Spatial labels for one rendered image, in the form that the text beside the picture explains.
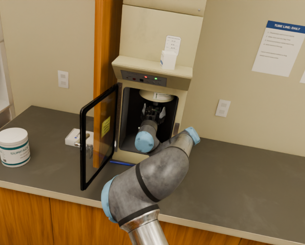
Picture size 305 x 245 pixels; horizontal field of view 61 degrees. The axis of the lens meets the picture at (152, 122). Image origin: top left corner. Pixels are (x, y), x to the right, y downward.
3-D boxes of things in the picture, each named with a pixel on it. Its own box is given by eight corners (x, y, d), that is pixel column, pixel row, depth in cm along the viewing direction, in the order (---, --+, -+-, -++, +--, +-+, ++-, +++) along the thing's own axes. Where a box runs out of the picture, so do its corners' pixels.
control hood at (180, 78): (116, 76, 116) (118, 54, 111) (188, 89, 114) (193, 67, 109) (109, 85, 106) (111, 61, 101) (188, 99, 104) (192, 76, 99)
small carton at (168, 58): (159, 64, 106) (161, 50, 103) (171, 65, 107) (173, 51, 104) (162, 68, 102) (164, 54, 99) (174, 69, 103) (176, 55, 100)
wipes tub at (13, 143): (11, 149, 136) (8, 125, 128) (35, 154, 135) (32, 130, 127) (-5, 165, 124) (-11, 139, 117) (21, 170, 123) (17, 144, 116)
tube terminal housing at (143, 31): (122, 134, 161) (134, -1, 123) (173, 144, 159) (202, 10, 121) (111, 159, 139) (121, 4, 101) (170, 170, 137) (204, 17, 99)
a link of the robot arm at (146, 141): (142, 158, 105) (129, 142, 102) (146, 143, 114) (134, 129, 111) (157, 149, 102) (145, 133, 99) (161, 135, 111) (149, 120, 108)
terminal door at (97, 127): (113, 154, 135) (118, 82, 115) (81, 193, 110) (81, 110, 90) (112, 153, 136) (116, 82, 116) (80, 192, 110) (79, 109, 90)
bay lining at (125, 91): (128, 126, 157) (134, 70, 139) (170, 133, 155) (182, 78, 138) (118, 148, 136) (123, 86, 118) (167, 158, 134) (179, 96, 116)
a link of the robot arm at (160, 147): (181, 161, 106) (166, 141, 102) (159, 173, 109) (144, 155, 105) (180, 151, 113) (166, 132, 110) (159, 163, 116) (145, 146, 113)
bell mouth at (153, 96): (142, 84, 136) (143, 75, 134) (175, 91, 135) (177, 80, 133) (135, 98, 121) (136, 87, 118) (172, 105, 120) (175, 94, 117)
